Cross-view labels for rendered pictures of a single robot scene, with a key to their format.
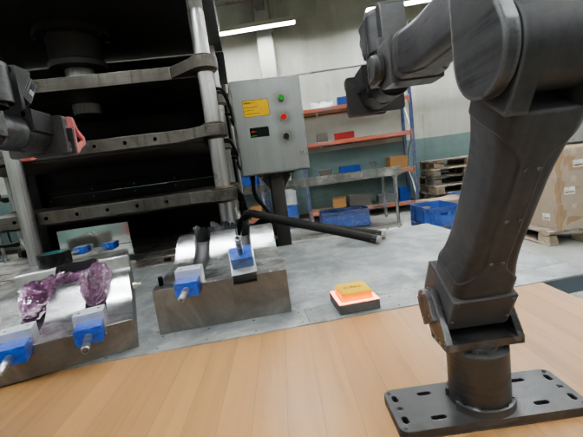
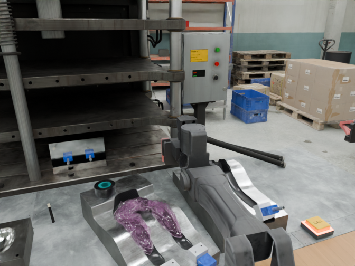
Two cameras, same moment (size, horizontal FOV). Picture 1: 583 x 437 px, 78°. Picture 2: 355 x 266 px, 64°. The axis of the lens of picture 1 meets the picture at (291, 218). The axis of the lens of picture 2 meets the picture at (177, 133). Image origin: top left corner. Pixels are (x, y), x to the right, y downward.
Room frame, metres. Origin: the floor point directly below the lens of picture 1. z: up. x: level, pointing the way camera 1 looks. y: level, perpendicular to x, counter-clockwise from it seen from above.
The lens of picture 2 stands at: (-0.01, 0.61, 1.52)
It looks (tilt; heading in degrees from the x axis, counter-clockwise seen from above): 21 degrees down; 346
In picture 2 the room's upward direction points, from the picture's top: straight up
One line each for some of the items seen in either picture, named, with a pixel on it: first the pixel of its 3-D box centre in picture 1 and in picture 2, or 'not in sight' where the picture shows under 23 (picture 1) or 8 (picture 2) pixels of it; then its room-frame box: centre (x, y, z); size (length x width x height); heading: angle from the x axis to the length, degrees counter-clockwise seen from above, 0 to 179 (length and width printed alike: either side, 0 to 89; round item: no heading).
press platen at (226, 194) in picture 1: (113, 218); (68, 121); (1.74, 0.86, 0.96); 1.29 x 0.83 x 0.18; 96
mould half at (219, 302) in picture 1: (227, 260); (221, 190); (0.93, 0.18, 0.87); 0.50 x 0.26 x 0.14; 6
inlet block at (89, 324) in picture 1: (88, 334); (208, 265); (0.58, 0.36, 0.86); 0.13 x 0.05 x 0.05; 24
